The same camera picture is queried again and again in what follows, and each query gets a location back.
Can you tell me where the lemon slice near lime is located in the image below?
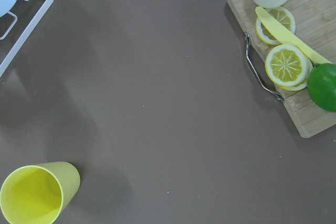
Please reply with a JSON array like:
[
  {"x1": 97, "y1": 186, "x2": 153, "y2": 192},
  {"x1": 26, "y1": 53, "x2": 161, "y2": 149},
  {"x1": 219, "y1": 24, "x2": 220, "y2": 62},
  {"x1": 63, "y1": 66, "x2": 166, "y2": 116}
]
[{"x1": 265, "y1": 44, "x2": 313, "y2": 91}]

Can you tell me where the lemon slice near bun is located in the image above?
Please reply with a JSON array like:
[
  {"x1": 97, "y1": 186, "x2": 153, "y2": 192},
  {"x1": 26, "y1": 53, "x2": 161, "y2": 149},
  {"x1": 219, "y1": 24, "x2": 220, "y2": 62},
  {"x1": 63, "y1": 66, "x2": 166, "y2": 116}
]
[{"x1": 255, "y1": 6, "x2": 296, "y2": 46}]

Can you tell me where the white dish rack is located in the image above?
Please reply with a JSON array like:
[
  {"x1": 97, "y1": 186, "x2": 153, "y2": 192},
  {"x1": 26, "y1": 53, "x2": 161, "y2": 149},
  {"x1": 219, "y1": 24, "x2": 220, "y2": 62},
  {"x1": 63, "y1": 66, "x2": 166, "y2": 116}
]
[{"x1": 1, "y1": 0, "x2": 54, "y2": 75}]

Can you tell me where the green lime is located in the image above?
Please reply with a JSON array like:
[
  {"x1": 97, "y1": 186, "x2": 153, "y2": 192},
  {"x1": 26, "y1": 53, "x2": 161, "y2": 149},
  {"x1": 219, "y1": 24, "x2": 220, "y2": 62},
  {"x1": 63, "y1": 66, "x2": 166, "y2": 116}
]
[{"x1": 307, "y1": 63, "x2": 335, "y2": 112}]

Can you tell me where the yellow plastic cup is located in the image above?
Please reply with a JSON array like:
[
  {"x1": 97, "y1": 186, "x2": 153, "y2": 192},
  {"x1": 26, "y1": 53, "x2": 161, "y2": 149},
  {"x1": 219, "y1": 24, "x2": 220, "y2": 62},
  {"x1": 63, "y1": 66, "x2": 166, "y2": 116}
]
[{"x1": 1, "y1": 162, "x2": 80, "y2": 223}]

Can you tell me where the wooden cutting board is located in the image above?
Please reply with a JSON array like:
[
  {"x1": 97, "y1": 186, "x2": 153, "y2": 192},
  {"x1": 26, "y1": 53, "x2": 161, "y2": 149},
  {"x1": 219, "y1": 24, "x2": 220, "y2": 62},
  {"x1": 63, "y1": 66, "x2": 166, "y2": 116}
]
[{"x1": 227, "y1": 0, "x2": 335, "y2": 138}]

